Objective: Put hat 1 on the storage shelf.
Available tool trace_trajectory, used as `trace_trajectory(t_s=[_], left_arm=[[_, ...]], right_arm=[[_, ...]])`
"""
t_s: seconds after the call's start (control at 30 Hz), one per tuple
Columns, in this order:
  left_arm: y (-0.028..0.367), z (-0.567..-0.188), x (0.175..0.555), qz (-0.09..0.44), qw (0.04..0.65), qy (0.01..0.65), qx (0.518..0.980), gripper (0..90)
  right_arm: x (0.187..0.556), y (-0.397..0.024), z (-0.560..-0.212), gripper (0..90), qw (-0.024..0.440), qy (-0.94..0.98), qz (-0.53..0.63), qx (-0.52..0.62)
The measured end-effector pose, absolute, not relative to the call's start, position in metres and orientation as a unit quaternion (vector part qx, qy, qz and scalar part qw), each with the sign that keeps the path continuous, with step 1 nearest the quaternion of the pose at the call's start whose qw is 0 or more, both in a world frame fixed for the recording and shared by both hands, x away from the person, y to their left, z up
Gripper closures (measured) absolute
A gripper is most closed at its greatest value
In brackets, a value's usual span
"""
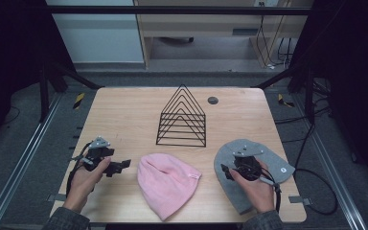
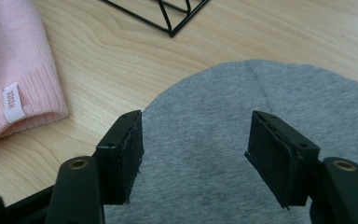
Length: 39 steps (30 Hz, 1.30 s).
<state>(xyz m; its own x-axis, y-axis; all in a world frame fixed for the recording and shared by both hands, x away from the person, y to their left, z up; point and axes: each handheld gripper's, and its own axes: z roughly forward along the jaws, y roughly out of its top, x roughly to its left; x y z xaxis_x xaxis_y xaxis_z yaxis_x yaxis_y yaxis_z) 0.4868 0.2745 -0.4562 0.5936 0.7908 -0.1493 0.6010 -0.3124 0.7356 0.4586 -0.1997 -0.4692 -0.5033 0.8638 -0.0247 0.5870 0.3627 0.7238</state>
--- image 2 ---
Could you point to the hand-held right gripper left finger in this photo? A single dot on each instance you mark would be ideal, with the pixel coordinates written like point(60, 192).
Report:
point(118, 161)

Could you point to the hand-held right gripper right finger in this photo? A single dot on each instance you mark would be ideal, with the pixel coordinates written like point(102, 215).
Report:
point(276, 158)

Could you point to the grey fabric hat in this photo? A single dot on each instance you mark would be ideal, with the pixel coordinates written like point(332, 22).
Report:
point(205, 124)

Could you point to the pink knit hat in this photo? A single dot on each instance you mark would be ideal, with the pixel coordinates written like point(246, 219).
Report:
point(12, 53)

